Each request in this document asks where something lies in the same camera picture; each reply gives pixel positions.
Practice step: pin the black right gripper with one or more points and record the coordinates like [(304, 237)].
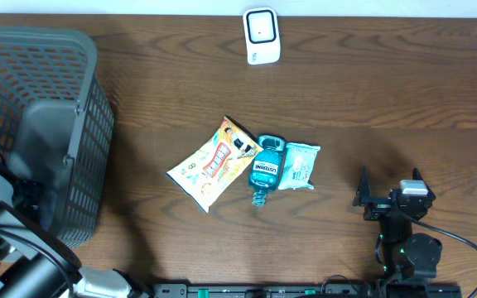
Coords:
[(363, 198)]

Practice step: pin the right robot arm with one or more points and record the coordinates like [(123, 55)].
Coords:
[(410, 259)]

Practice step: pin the light blue wipes pack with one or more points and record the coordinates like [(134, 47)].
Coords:
[(298, 166)]

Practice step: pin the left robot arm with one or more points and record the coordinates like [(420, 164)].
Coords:
[(34, 263)]

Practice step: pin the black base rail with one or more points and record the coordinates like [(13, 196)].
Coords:
[(177, 290)]

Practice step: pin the yellow wet wipes bag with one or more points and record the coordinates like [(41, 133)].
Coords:
[(208, 172)]

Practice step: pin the teal mouthwash bottle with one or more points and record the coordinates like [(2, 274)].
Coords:
[(266, 168)]

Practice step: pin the white barcode scanner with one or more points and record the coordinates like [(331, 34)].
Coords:
[(262, 36)]

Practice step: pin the grey plastic shopping basket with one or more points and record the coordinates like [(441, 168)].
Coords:
[(56, 126)]

